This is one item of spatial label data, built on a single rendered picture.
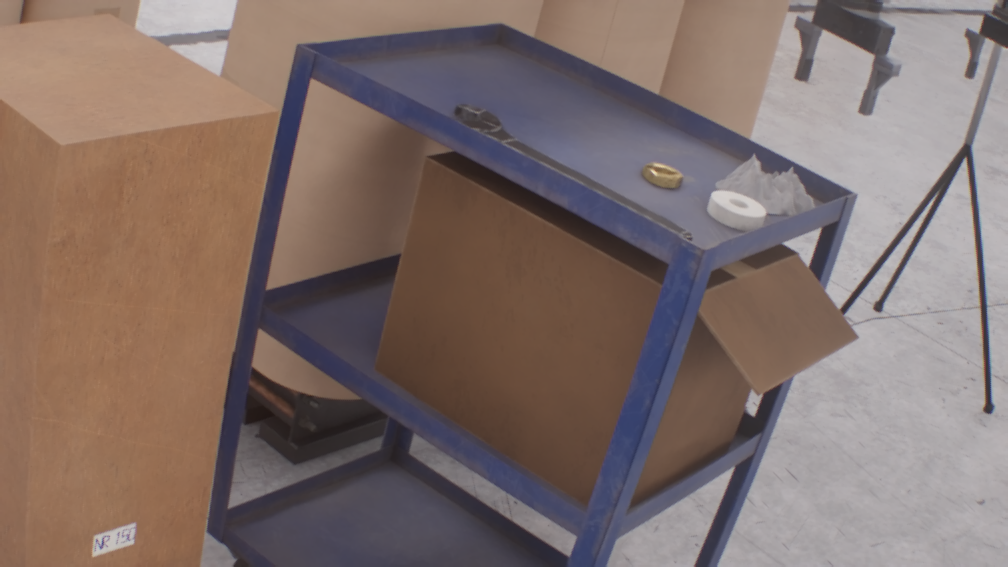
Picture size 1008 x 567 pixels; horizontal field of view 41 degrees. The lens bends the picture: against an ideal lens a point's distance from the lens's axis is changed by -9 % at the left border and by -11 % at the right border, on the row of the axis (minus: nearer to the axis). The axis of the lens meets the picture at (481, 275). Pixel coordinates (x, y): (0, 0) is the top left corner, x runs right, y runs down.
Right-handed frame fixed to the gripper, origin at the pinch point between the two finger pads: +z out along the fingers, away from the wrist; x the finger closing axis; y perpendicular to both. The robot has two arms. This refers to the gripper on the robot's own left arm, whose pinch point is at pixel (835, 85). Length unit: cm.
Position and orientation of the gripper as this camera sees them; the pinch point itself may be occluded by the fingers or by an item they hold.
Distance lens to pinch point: 232.9
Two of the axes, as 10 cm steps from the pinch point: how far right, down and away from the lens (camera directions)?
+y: 7.0, -1.3, 7.0
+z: -2.4, 8.8, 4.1
